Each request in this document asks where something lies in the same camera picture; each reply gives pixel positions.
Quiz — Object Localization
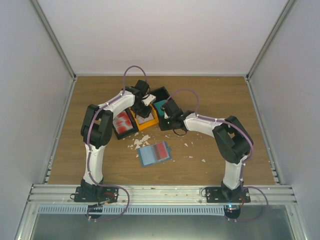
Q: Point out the stack of teal cards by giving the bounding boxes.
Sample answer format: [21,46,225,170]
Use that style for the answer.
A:
[153,100,165,117]

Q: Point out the red white cards stack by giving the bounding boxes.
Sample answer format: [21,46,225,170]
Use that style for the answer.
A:
[113,111,133,135]

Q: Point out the grey slotted cable duct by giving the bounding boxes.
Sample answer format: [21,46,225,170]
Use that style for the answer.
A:
[38,204,225,216]

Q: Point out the orange plastic bin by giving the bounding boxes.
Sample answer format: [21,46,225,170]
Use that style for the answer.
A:
[130,104,159,131]

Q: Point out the aluminium frame post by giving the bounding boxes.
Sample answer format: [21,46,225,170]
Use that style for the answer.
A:
[29,0,77,82]
[245,0,297,82]

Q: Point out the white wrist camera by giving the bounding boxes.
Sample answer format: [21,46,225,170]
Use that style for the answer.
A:
[161,106,170,119]
[142,94,156,106]

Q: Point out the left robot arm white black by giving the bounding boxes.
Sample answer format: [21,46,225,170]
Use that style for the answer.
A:
[80,80,152,202]

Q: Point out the aluminium frame post left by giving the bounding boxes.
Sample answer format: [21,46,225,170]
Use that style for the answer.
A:
[29,0,77,82]

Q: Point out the teal card holder wallet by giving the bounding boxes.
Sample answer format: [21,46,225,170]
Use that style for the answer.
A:
[137,141,172,167]

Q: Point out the black bin with teal cards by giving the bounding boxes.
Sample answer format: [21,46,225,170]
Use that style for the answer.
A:
[150,86,175,120]

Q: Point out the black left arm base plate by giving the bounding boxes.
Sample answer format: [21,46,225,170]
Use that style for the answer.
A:
[70,185,119,204]

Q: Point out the white cards in orange bin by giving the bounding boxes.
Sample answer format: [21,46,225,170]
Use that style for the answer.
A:
[136,112,155,125]

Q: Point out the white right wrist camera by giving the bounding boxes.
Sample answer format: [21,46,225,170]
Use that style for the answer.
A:
[161,106,170,119]

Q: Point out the aluminium frame post right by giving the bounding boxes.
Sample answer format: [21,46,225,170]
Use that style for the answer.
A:
[245,0,297,82]

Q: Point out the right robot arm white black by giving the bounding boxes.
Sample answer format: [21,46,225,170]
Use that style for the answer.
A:
[161,100,254,203]

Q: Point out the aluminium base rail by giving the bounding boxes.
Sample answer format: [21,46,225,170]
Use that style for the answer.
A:
[27,184,297,206]

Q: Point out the black bin with red cards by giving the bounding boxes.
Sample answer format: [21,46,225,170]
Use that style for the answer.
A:
[113,108,139,140]

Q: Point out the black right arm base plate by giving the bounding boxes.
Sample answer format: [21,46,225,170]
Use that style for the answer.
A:
[200,186,251,203]

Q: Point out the red white card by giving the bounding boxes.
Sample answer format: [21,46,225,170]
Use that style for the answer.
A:
[153,141,169,161]

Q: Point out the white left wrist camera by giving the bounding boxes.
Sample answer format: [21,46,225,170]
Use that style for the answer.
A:
[142,94,156,106]

